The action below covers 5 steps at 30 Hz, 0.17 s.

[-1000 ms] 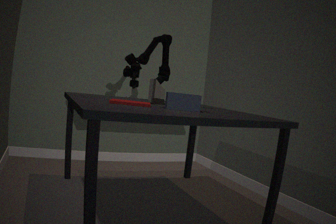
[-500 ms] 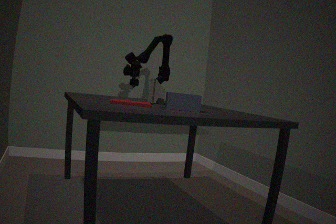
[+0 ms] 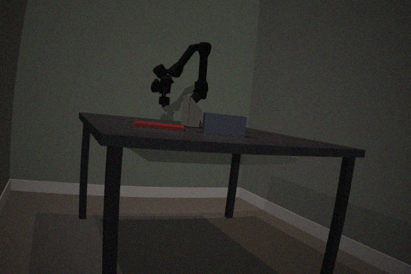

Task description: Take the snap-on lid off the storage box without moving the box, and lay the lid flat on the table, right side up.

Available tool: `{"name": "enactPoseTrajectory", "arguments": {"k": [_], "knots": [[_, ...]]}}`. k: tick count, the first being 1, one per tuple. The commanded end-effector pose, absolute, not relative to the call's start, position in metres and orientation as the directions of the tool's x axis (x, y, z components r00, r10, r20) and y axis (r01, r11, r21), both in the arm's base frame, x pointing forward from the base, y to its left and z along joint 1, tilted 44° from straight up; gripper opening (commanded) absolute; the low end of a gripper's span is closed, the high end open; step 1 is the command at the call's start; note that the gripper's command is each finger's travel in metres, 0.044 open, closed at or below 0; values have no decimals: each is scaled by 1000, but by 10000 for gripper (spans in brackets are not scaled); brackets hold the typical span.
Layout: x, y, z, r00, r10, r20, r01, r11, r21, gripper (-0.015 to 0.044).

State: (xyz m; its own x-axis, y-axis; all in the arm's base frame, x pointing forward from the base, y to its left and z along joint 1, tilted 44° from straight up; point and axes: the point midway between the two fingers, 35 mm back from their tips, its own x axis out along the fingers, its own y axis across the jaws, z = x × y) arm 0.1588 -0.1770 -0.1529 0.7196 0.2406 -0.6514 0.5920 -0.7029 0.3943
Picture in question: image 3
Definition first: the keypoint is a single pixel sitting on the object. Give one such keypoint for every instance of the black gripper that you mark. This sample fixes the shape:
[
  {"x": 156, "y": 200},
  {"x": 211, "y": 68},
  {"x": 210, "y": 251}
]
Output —
[{"x": 165, "y": 88}]

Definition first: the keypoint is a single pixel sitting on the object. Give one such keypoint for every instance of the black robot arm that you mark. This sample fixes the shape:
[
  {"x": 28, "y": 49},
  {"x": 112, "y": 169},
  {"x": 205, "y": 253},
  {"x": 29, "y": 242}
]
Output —
[{"x": 201, "y": 85}]

